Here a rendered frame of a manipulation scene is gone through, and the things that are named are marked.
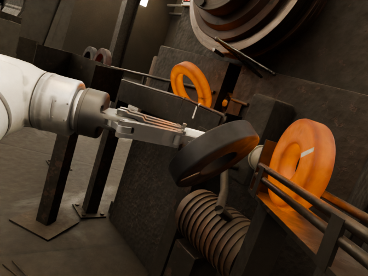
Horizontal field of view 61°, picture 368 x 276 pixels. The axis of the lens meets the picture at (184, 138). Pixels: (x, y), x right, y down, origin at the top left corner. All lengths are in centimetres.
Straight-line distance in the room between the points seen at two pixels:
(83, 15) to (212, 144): 1095
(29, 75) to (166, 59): 92
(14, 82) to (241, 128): 32
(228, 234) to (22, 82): 47
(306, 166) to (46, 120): 39
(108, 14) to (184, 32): 1024
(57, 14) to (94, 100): 328
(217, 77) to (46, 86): 71
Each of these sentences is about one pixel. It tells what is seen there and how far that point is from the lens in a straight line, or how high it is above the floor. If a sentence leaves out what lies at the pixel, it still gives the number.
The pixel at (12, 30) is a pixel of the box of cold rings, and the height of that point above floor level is 67.
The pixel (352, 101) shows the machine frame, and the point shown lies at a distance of 83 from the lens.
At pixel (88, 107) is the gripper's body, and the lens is 47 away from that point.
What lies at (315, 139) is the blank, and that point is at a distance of 50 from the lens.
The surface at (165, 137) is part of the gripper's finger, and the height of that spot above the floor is 69.
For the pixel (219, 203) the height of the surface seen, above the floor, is 56.
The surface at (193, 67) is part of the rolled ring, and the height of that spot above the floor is 81.
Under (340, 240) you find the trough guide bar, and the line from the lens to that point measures 36.
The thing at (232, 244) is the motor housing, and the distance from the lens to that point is 66.
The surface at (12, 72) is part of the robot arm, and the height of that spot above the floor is 72.
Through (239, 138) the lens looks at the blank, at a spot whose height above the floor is 73.
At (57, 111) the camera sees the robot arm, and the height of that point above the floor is 68.
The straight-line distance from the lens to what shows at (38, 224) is 148.
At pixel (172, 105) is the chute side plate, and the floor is 67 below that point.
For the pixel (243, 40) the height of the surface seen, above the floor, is 93.
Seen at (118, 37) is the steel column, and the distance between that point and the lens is 794.
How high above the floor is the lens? 79
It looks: 11 degrees down
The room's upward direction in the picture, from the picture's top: 19 degrees clockwise
